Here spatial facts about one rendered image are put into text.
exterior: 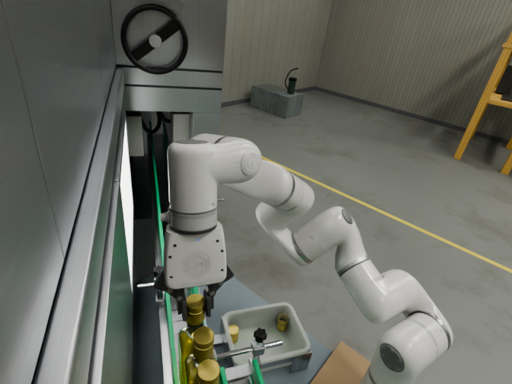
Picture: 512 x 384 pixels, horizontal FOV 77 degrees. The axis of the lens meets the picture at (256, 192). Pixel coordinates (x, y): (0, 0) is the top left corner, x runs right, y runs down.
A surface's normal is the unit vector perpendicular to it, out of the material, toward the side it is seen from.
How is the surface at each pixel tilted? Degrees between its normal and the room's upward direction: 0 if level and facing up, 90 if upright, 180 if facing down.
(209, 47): 90
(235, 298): 0
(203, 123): 90
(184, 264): 75
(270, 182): 53
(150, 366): 0
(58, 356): 0
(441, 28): 90
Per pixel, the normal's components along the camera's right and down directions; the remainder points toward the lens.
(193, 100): 0.29, 0.51
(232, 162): 0.60, 0.18
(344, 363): 0.12, -0.86
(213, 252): 0.40, 0.25
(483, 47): -0.65, 0.32
